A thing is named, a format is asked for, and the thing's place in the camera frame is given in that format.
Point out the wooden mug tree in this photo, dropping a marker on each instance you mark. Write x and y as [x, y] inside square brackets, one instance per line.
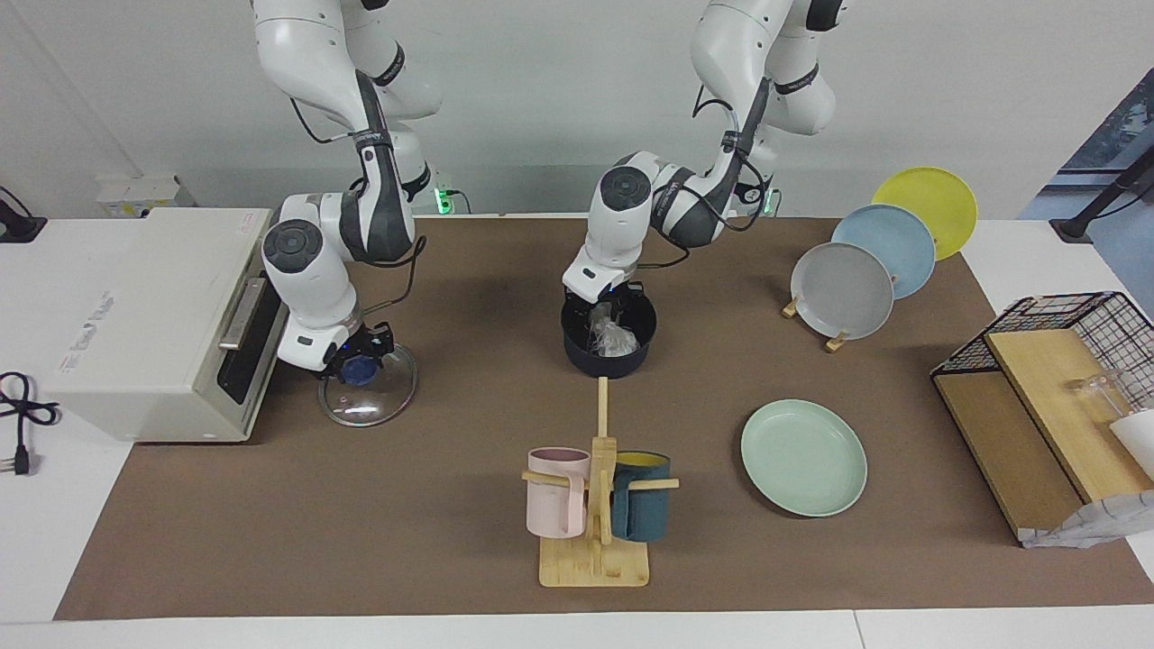
[590, 568]

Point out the dark blue saucepan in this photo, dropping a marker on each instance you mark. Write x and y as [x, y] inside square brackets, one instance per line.
[609, 365]

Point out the glass lid blue knob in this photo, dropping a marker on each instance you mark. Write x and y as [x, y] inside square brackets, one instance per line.
[370, 401]

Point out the cream toaster oven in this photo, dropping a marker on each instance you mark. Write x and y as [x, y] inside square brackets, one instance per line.
[153, 315]

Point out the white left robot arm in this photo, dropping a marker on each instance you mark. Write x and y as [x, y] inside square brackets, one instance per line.
[622, 216]

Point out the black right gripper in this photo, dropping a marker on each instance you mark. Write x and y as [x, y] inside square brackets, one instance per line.
[361, 344]

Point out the black table clamp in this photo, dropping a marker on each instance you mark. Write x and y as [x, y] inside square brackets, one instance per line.
[18, 225]

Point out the grey plate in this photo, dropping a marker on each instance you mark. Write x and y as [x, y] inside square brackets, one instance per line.
[840, 290]

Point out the black stand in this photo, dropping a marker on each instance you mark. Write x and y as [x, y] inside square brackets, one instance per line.
[1109, 194]

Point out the light green plate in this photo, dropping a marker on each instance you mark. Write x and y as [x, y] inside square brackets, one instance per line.
[802, 460]

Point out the white socket box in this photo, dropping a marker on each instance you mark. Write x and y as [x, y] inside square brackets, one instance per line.
[140, 194]

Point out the wooden plate rack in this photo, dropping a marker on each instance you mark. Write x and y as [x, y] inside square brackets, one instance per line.
[837, 342]

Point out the white patterned cloth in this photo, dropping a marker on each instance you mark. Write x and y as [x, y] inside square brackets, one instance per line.
[1091, 523]

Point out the dark teal mug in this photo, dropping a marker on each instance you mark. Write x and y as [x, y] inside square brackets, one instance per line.
[642, 509]

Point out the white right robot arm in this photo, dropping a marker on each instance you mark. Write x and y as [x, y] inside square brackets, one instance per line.
[306, 270]

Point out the clear glass cup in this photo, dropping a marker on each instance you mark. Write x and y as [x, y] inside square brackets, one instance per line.
[1095, 397]

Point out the yellow plate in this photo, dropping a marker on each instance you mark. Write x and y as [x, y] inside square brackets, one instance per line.
[938, 198]

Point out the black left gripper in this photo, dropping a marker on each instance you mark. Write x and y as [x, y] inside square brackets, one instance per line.
[602, 306]

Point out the clear plastic food bag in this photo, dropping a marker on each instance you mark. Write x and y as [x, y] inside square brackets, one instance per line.
[618, 341]

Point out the light blue plate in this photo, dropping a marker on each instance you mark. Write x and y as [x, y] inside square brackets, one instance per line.
[892, 239]

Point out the white cup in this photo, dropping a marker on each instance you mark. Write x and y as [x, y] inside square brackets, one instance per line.
[1136, 442]

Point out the pink mug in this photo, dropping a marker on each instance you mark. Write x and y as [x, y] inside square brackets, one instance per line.
[552, 505]

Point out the brown table mat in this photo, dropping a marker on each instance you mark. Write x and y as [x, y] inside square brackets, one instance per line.
[406, 496]

